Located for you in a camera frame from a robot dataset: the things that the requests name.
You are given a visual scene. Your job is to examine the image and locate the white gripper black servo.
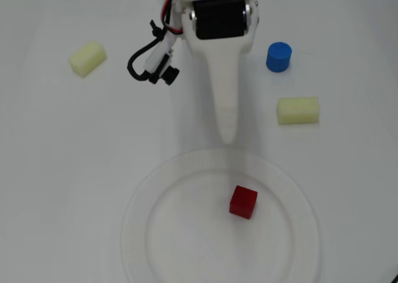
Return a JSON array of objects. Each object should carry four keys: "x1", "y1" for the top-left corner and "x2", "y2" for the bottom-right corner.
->
[{"x1": 179, "y1": 0, "x2": 260, "y2": 144}]

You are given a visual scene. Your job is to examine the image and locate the red cube block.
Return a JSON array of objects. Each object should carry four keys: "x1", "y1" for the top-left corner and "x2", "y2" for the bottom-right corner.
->
[{"x1": 228, "y1": 185, "x2": 259, "y2": 219}]

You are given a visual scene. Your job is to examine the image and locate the pale yellow foam block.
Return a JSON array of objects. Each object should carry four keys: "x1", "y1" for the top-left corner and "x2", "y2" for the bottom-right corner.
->
[
  {"x1": 275, "y1": 96, "x2": 321, "y2": 126},
  {"x1": 68, "y1": 39, "x2": 108, "y2": 78}
]

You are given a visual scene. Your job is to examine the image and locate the blue ribbed cylinder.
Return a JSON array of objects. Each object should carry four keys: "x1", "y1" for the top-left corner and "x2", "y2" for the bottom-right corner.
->
[{"x1": 266, "y1": 41, "x2": 293, "y2": 73}]

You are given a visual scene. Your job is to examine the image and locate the white paper plate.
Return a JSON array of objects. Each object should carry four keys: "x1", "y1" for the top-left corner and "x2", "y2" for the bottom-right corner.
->
[{"x1": 119, "y1": 148, "x2": 321, "y2": 283}]

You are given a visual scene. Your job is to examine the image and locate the black wrist camera white mount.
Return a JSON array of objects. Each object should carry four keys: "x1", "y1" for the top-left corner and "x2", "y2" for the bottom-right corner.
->
[{"x1": 142, "y1": 34, "x2": 180, "y2": 86}]

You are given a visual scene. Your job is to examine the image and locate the red black servo wires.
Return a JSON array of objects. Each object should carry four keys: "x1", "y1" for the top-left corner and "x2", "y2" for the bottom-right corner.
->
[{"x1": 159, "y1": 0, "x2": 185, "y2": 35}]

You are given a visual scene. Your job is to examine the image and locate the black camera cable loop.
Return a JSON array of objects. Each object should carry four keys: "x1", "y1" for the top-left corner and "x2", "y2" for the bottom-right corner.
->
[{"x1": 126, "y1": 19, "x2": 163, "y2": 83}]

